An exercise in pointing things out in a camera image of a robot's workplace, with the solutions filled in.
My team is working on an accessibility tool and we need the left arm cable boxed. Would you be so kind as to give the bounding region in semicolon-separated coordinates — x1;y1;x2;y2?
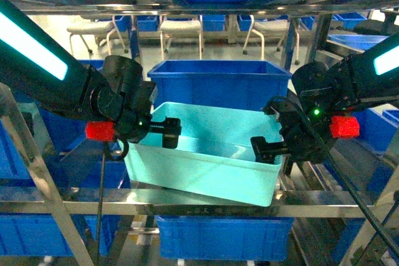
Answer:
94;141;130;266

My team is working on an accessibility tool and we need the blue bin behind teal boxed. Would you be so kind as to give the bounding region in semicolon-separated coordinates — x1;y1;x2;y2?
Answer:
147;60;291;111

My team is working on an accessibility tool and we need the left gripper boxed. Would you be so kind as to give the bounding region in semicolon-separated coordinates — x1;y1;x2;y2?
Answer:
115;113;182;149

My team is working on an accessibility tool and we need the white chair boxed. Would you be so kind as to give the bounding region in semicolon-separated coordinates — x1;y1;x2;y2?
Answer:
243;15;291;60
66;15;128;55
159;14;204;60

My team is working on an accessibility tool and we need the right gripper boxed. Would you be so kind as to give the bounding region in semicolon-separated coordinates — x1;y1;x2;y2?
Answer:
251;97;336;164

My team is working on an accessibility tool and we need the steel shelf top beam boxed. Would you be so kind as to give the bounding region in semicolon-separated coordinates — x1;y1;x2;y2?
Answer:
8;0;398;17

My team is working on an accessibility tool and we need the teal plastic bin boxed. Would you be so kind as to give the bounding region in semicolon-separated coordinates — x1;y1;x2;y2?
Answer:
124;102;282;207

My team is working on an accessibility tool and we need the white chair left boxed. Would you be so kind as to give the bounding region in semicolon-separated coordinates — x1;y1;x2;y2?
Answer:
66;15;128;55

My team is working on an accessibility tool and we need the white chair middle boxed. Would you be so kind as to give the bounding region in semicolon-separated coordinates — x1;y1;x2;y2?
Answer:
159;14;204;60

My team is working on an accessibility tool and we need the blue bin lower left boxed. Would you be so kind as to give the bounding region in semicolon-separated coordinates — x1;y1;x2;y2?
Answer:
1;214;120;257

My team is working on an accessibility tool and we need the blue bin lower middle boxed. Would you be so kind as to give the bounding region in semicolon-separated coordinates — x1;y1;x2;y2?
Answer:
155;216;294;262

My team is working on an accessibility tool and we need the white chair right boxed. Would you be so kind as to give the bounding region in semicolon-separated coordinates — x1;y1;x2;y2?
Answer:
243;15;291;60

